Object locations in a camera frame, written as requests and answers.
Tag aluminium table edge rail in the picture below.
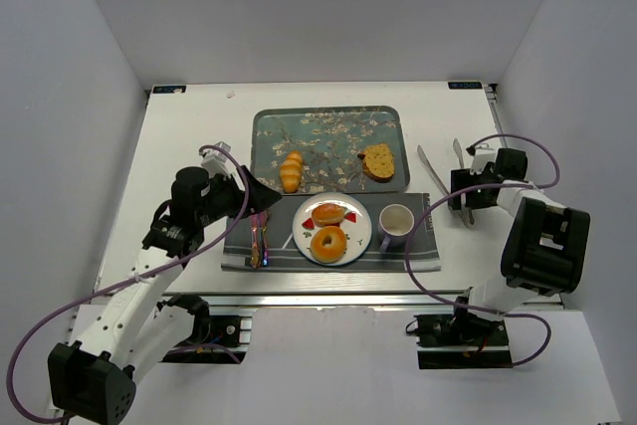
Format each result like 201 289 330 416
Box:
191 292 451 311

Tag blue floral serving tray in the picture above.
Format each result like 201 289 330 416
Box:
250 106 410 194

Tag glazed orange sugar donut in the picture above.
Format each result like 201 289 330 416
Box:
312 203 346 227

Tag orange ring bagel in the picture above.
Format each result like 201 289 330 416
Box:
310 226 347 264

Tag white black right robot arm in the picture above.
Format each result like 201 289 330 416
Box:
448 143 591 340

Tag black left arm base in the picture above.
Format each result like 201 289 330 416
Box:
155 295 247 364

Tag brown seeded bread slice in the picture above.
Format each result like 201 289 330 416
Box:
358 143 395 182

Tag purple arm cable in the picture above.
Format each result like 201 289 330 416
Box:
403 133 562 367
5 144 250 424

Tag silver metal tongs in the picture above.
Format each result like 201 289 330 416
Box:
416 138 475 226

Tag iridescent rainbow knife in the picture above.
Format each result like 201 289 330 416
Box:
259 210 270 267

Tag purple ceramic mug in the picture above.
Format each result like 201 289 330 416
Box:
378 204 415 253

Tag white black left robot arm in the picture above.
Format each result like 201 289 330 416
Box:
48 166 282 424

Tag white watermelon pattern plate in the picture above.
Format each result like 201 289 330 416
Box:
292 193 373 267

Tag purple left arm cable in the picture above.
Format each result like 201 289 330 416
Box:
5 144 250 424

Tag golden striped bread roll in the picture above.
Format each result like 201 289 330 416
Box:
280 150 304 194

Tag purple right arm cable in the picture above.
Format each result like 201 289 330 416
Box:
403 133 562 367

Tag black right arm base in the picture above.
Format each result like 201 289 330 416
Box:
405 314 513 370

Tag iridescent rainbow fork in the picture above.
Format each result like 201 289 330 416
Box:
250 214 263 269

